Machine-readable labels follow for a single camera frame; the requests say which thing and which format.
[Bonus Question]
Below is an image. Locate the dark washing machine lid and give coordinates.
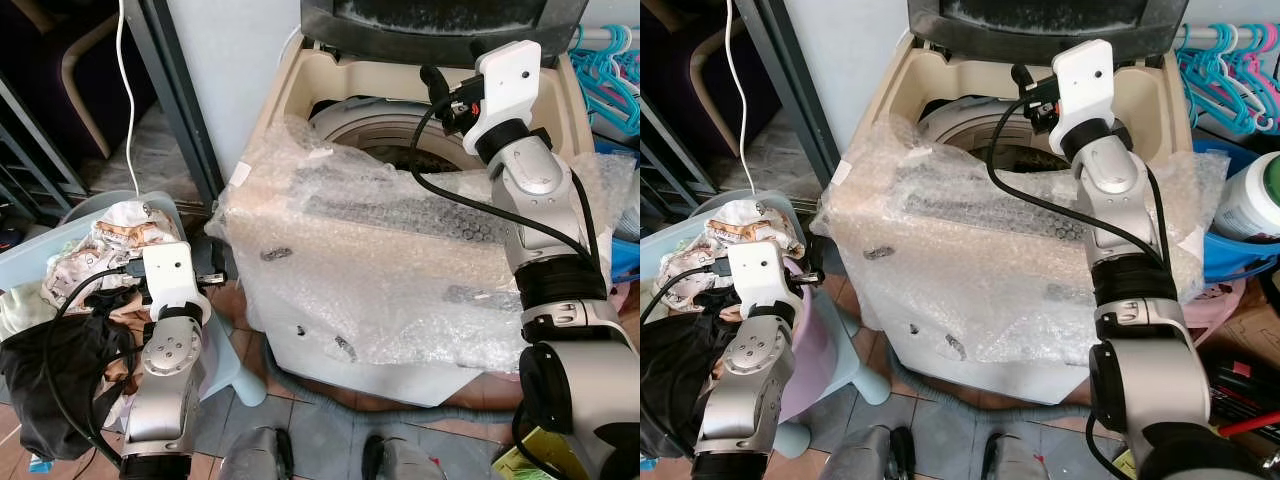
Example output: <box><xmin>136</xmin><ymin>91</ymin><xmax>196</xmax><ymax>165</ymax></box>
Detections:
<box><xmin>907</xmin><ymin>0</ymin><xmax>1191</xmax><ymax>69</ymax></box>
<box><xmin>299</xmin><ymin>0</ymin><xmax>591</xmax><ymax>69</ymax></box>

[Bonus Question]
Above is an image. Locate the pale green garment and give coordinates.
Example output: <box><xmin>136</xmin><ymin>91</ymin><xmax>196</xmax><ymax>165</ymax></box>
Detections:
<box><xmin>0</xmin><ymin>283</ymin><xmax>63</xmax><ymax>343</ymax></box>

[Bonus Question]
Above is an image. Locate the clear bubble wrap sheet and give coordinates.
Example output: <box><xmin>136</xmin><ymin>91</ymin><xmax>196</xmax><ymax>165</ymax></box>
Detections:
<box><xmin>205</xmin><ymin>113</ymin><xmax>641</xmax><ymax>373</ymax></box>
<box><xmin>808</xmin><ymin>112</ymin><xmax>1233</xmax><ymax>367</ymax></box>

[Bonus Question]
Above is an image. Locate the grey left robot foot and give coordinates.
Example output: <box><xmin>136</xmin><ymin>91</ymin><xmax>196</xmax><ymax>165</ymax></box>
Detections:
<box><xmin>815</xmin><ymin>424</ymin><xmax>917</xmax><ymax>480</ymax></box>
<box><xmin>217</xmin><ymin>427</ymin><xmax>297</xmax><ymax>480</ymax></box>

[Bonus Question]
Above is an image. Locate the blue plastic basin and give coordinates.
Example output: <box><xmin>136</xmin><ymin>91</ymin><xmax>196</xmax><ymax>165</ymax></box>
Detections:
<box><xmin>610</xmin><ymin>234</ymin><xmax>641</xmax><ymax>287</ymax></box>
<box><xmin>1192</xmin><ymin>138</ymin><xmax>1280</xmax><ymax>288</ymax></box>

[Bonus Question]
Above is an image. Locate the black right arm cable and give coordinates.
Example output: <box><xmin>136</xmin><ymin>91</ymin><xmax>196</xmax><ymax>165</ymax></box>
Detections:
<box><xmin>408</xmin><ymin>93</ymin><xmax>603</xmax><ymax>293</ymax></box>
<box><xmin>985</xmin><ymin>92</ymin><xmax>1173</xmax><ymax>291</ymax></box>

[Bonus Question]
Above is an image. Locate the grey metal shelf frame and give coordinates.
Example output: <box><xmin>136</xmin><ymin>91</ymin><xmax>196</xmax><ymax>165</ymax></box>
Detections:
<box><xmin>640</xmin><ymin>0</ymin><xmax>843</xmax><ymax>223</ymax></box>
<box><xmin>0</xmin><ymin>0</ymin><xmax>227</xmax><ymax>227</ymax></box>

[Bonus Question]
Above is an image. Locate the grey right robot foot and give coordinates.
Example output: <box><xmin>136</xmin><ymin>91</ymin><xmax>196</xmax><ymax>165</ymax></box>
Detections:
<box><xmin>979</xmin><ymin>431</ymin><xmax>1048</xmax><ymax>480</ymax></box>
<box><xmin>360</xmin><ymin>434</ymin><xmax>448</xmax><ymax>480</ymax></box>

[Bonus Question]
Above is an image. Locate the dark chair with beige frame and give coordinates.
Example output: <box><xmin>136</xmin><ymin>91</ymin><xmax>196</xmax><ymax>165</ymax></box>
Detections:
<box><xmin>640</xmin><ymin>0</ymin><xmax>773</xmax><ymax>151</ymax></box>
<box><xmin>0</xmin><ymin>0</ymin><xmax>161</xmax><ymax>163</ymax></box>

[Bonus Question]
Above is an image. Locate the brown cardboard box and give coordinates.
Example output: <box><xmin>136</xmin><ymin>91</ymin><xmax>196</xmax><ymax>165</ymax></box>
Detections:
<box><xmin>1198</xmin><ymin>288</ymin><xmax>1280</xmax><ymax>366</ymax></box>

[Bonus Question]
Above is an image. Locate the black garment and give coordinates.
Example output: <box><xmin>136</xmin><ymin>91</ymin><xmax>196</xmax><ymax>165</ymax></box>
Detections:
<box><xmin>0</xmin><ymin>288</ymin><xmax>143</xmax><ymax>463</ymax></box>
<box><xmin>640</xmin><ymin>308</ymin><xmax>729</xmax><ymax>463</ymax></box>

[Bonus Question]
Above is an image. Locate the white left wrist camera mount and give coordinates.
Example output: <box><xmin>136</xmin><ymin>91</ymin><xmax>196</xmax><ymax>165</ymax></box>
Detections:
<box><xmin>140</xmin><ymin>241</ymin><xmax>214</xmax><ymax>327</ymax></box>
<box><xmin>726</xmin><ymin>240</ymin><xmax>804</xmax><ymax>323</ymax></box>

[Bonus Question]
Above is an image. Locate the pink plastic clothes hanger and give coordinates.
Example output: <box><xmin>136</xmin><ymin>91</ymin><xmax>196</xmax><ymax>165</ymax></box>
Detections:
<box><xmin>1236</xmin><ymin>24</ymin><xmax>1280</xmax><ymax>123</ymax></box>

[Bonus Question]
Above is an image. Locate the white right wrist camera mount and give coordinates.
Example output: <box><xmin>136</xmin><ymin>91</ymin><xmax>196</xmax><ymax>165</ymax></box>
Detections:
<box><xmin>1049</xmin><ymin>39</ymin><xmax>1117</xmax><ymax>153</ymax></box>
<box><xmin>474</xmin><ymin>40</ymin><xmax>547</xmax><ymax>157</ymax></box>

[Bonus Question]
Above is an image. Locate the grey robot foot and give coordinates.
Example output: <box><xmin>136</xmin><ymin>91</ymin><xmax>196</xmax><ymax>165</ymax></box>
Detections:
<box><xmin>815</xmin><ymin>424</ymin><xmax>917</xmax><ymax>480</ymax></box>
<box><xmin>979</xmin><ymin>431</ymin><xmax>1048</xmax><ymax>480</ymax></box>
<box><xmin>217</xmin><ymin>427</ymin><xmax>297</xmax><ymax>480</ymax></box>
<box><xmin>360</xmin><ymin>434</ymin><xmax>448</xmax><ymax>480</ymax></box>

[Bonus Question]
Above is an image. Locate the steel washer drum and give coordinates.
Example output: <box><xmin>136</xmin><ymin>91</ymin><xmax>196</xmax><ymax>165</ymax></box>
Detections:
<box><xmin>308</xmin><ymin>97</ymin><xmax>501</xmax><ymax>173</ymax></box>
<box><xmin>915</xmin><ymin>97</ymin><xmax>1076</xmax><ymax>171</ymax></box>

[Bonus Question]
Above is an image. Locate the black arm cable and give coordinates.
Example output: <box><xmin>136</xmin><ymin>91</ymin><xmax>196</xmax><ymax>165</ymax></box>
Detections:
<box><xmin>408</xmin><ymin>93</ymin><xmax>603</xmax><ymax>293</ymax></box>
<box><xmin>985</xmin><ymin>92</ymin><xmax>1173</xmax><ymax>291</ymax></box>
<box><xmin>38</xmin><ymin>262</ymin><xmax>153</xmax><ymax>473</ymax></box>
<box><xmin>640</xmin><ymin>262</ymin><xmax>733</xmax><ymax>321</ymax></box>

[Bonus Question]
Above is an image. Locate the red handled tool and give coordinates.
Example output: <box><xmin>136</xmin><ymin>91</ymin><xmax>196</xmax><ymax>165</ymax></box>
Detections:
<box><xmin>1214</xmin><ymin>408</ymin><xmax>1280</xmax><ymax>443</ymax></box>

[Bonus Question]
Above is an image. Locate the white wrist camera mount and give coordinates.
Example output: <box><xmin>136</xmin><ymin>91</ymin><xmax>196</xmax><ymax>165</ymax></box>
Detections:
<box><xmin>140</xmin><ymin>241</ymin><xmax>214</xmax><ymax>327</ymax></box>
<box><xmin>726</xmin><ymin>240</ymin><xmax>804</xmax><ymax>323</ymax></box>
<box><xmin>474</xmin><ymin>40</ymin><xmax>547</xmax><ymax>157</ymax></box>
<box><xmin>1049</xmin><ymin>39</ymin><xmax>1117</xmax><ymax>153</ymax></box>

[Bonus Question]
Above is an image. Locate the white brown patterned garment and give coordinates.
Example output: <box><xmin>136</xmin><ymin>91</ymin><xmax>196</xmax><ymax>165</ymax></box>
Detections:
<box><xmin>656</xmin><ymin>198</ymin><xmax>807</xmax><ymax>313</ymax></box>
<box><xmin>40</xmin><ymin>199</ymin><xmax>189</xmax><ymax>313</ymax></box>

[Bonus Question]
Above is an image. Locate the white jar with green label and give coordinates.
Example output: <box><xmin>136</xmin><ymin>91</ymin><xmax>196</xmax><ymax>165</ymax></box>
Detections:
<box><xmin>1209</xmin><ymin>150</ymin><xmax>1280</xmax><ymax>246</ymax></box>

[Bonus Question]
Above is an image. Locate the thin white cable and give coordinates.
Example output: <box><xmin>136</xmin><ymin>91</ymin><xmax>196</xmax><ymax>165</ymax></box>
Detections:
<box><xmin>116</xmin><ymin>0</ymin><xmax>143</xmax><ymax>197</ymax></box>
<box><xmin>724</xmin><ymin>0</ymin><xmax>758</xmax><ymax>197</ymax></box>

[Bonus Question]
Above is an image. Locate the light blue laundry basket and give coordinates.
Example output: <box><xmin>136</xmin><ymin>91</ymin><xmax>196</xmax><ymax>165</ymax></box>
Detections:
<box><xmin>0</xmin><ymin>189</ymin><xmax>269</xmax><ymax>409</ymax></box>
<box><xmin>640</xmin><ymin>189</ymin><xmax>893</xmax><ymax>461</ymax></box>

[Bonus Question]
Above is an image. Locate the cream top-load washing machine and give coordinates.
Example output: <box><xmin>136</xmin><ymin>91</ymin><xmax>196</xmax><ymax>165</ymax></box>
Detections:
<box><xmin>812</xmin><ymin>0</ymin><xmax>1233</xmax><ymax>409</ymax></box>
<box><xmin>218</xmin><ymin>0</ymin><xmax>641</xmax><ymax>409</ymax></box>

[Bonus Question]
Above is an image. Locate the blue plastic clothes hanger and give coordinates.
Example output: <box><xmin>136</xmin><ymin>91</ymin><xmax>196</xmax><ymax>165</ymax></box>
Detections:
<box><xmin>1174</xmin><ymin>24</ymin><xmax>1241</xmax><ymax>136</ymax></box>
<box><xmin>568</xmin><ymin>24</ymin><xmax>633</xmax><ymax>136</ymax></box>
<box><xmin>1208</xmin><ymin>24</ymin><xmax>1269</xmax><ymax>136</ymax></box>
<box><xmin>606</xmin><ymin>24</ymin><xmax>641</xmax><ymax>121</ymax></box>

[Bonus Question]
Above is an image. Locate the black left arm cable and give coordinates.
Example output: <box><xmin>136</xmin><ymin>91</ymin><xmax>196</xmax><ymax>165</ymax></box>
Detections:
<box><xmin>640</xmin><ymin>262</ymin><xmax>733</xmax><ymax>321</ymax></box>
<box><xmin>38</xmin><ymin>262</ymin><xmax>153</xmax><ymax>473</ymax></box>

